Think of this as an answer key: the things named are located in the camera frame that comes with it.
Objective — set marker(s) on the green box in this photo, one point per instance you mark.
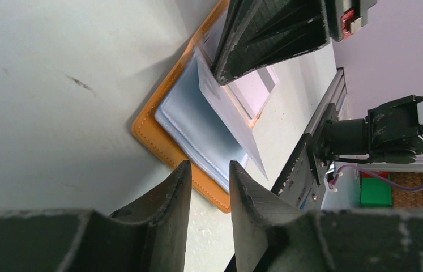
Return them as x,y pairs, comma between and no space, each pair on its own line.
374,192

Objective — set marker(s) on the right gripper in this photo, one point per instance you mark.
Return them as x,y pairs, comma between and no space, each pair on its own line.
262,33

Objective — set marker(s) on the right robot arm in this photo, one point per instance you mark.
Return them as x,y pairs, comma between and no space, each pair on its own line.
390,133

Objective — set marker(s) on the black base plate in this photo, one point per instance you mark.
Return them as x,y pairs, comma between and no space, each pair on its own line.
301,172

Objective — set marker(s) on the orange leather card holder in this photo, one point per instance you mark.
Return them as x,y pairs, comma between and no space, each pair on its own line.
191,117

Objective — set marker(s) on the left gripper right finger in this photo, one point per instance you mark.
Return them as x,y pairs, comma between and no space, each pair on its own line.
369,239

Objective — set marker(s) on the aluminium frame rail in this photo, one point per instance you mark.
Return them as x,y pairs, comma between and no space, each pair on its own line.
335,94

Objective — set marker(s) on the silver VIP card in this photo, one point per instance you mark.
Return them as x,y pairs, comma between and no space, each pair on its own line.
249,93

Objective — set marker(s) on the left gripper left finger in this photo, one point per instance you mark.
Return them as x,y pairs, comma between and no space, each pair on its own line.
148,234

